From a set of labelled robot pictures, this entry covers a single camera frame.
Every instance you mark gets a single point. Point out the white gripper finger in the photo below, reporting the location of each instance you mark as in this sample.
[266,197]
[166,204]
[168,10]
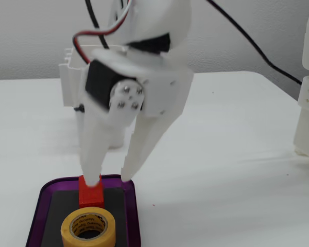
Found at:
[95,144]

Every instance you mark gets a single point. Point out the yellow masking tape roll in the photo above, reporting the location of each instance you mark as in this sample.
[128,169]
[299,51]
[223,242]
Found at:
[67,231]

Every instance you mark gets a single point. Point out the white plastic box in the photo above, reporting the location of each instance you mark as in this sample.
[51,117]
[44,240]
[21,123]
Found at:
[69,85]

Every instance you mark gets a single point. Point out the purple metal tray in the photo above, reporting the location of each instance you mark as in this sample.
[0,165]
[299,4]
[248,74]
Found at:
[132,205]

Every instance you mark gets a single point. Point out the black tray mat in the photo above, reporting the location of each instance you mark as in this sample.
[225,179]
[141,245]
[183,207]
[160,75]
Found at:
[56,205]

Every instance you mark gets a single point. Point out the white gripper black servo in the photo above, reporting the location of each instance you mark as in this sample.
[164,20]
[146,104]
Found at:
[162,88]

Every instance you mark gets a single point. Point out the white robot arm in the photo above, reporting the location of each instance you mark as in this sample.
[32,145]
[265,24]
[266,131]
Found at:
[154,18]

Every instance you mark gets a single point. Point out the red perforated block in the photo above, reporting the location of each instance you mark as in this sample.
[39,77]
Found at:
[91,198]

